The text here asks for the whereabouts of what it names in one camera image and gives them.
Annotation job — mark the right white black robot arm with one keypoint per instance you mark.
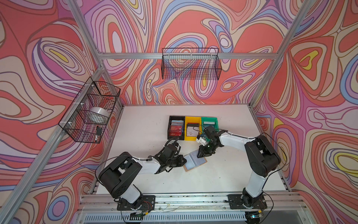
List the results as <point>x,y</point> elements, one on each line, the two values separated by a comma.
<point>262,157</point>

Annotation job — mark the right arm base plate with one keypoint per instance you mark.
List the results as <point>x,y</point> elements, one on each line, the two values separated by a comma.
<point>241,202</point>

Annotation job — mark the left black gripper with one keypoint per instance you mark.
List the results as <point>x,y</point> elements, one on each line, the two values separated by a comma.
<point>181,158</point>

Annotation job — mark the left black wire basket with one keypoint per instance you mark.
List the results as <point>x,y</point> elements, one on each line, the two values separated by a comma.
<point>76,124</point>

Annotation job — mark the back black wire basket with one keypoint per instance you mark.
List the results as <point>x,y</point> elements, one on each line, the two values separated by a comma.
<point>191,63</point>

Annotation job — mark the black wire basket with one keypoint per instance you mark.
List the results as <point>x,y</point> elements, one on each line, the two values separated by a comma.
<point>191,63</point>
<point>76,124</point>

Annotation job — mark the black plastic bin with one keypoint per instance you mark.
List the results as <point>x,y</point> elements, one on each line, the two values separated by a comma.
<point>181,138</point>

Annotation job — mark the green plastic bin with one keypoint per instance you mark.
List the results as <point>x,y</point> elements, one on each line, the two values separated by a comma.
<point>209,121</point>

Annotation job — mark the white roll in basket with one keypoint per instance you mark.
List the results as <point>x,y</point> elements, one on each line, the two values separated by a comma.
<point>98,115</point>

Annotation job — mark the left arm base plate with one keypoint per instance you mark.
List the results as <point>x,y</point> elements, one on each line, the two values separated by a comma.
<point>143,203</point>

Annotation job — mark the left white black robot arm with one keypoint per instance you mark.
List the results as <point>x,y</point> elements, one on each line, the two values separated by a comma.
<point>118,176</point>

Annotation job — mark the white black cards stack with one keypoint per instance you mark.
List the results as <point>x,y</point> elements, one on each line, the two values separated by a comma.
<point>192,129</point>

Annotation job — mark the yellow plastic bin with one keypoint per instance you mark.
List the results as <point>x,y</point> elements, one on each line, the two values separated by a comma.
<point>192,120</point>

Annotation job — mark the red VIP cards stack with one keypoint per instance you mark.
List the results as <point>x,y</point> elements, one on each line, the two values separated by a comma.
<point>176,127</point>

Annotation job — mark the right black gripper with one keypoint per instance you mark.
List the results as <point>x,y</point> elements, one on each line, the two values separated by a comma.
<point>203,153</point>

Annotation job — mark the tan leather card holder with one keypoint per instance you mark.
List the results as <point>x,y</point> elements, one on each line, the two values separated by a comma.
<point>192,161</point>

